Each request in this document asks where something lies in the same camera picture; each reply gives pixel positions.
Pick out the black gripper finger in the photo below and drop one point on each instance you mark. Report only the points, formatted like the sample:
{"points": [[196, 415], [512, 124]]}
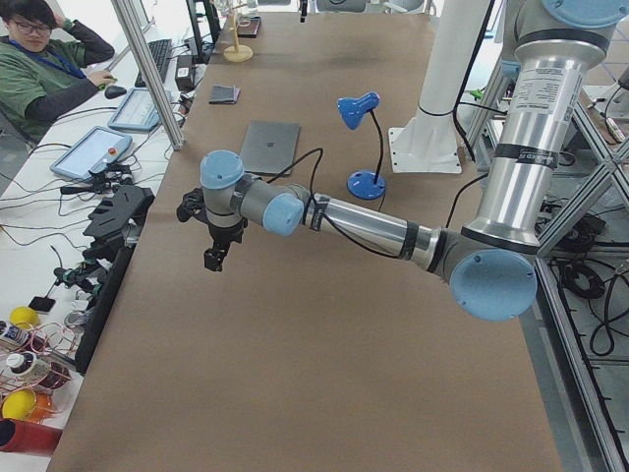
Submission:
{"points": [[304, 7]]}

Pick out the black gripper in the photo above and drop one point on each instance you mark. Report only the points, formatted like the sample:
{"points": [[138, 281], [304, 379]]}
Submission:
{"points": [[225, 234]]}

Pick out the grey laptop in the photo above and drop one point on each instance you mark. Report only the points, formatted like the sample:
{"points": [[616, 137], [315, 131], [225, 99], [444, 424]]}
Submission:
{"points": [[269, 147]]}

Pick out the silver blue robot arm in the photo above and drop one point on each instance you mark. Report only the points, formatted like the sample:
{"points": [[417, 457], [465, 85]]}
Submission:
{"points": [[488, 263]]}

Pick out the wooden mug tree stand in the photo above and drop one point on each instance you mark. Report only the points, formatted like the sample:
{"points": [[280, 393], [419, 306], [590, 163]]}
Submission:
{"points": [[235, 53]]}

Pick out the grey folded cloth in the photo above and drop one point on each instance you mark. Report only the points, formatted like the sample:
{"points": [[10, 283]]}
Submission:
{"points": [[224, 94]]}

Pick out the black power adapter box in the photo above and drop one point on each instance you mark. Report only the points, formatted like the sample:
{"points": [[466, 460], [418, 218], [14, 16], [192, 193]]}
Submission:
{"points": [[185, 74]]}

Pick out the black keyboard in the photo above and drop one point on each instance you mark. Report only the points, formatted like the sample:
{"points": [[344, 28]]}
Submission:
{"points": [[160, 51]]}

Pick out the near blue teach pendant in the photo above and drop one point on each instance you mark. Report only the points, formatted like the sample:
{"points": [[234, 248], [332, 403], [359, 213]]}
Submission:
{"points": [[90, 154]]}

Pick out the blue teach pendant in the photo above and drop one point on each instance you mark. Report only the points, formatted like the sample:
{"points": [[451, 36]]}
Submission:
{"points": [[136, 114], [90, 154]]}

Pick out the far blue teach pendant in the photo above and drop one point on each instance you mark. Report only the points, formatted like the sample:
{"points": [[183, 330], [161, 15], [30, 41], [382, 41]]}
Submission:
{"points": [[136, 114]]}

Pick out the blue desk lamp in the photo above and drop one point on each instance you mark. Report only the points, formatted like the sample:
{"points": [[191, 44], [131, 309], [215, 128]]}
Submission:
{"points": [[366, 181]]}

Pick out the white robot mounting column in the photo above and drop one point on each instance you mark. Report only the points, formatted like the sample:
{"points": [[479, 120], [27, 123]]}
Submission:
{"points": [[428, 143]]}

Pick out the black computer mouse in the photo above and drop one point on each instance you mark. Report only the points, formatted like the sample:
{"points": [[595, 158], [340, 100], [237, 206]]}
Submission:
{"points": [[112, 92]]}

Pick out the yellow ball in orange holder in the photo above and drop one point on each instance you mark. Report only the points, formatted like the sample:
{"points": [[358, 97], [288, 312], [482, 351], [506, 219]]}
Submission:
{"points": [[19, 405]]}

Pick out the seated person in green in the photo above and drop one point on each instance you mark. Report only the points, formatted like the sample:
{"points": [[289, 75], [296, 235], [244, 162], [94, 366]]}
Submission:
{"points": [[43, 57]]}

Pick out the aluminium frame post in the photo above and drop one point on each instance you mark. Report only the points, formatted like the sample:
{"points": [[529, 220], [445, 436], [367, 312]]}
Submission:
{"points": [[129, 21]]}

